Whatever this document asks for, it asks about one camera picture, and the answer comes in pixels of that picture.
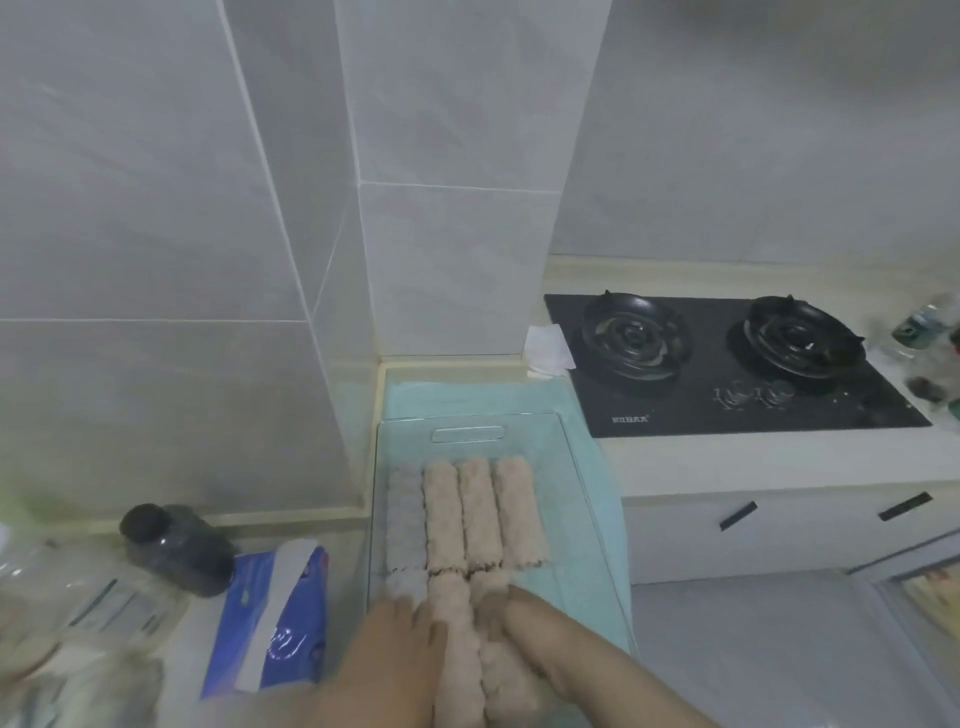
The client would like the person's right hand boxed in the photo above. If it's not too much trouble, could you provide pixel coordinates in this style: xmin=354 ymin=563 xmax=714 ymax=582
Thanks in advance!
xmin=480 ymin=586 xmax=580 ymax=695

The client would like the person's left hand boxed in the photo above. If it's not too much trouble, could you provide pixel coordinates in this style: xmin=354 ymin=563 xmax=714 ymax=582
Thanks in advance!
xmin=352 ymin=596 xmax=451 ymax=700

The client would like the person's right forearm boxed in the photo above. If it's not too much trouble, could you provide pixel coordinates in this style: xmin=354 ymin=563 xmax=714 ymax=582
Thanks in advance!
xmin=540 ymin=630 xmax=723 ymax=728

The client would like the grey rolled cloth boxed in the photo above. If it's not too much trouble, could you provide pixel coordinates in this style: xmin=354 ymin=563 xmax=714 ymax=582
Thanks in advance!
xmin=382 ymin=571 xmax=430 ymax=605
xmin=384 ymin=462 xmax=429 ymax=576

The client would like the clear plastic tray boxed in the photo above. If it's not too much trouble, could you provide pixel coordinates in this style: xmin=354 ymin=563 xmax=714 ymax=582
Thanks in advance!
xmin=366 ymin=410 xmax=640 ymax=728

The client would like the blue tissue packet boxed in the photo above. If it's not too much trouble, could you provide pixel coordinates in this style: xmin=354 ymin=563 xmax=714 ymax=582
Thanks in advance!
xmin=200 ymin=540 xmax=332 ymax=703

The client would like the teal towel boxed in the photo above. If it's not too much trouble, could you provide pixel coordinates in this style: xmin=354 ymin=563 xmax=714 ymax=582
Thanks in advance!
xmin=381 ymin=377 xmax=640 ymax=655

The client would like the white folded paper towel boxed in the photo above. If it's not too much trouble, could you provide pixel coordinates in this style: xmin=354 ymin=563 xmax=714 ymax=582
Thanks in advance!
xmin=522 ymin=324 xmax=578 ymax=381

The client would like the dark round jar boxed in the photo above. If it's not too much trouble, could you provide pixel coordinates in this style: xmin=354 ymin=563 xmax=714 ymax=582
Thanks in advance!
xmin=119 ymin=503 xmax=238 ymax=600

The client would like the white cabinet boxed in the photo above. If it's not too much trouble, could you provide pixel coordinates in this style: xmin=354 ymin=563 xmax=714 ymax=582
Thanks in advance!
xmin=621 ymin=480 xmax=960 ymax=588

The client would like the black glass gas stove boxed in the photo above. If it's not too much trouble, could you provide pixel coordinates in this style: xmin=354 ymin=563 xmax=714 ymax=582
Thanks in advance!
xmin=543 ymin=292 xmax=933 ymax=440

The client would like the black burner grate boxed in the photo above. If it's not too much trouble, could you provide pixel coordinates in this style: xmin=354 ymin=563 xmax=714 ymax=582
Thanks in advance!
xmin=742 ymin=295 xmax=867 ymax=376
xmin=581 ymin=292 xmax=693 ymax=385

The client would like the clear plastic bag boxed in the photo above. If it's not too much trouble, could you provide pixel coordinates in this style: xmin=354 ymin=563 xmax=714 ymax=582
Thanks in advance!
xmin=0 ymin=521 xmax=192 ymax=728

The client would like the open white drawer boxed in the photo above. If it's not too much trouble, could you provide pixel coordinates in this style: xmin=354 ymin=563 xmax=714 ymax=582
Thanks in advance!
xmin=851 ymin=536 xmax=960 ymax=680

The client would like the small dark object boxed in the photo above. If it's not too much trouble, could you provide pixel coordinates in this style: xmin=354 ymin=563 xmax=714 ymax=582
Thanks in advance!
xmin=906 ymin=373 xmax=948 ymax=408

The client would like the clear bottle with green label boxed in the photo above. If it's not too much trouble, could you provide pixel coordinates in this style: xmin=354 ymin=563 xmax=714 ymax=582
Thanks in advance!
xmin=891 ymin=294 xmax=955 ymax=355

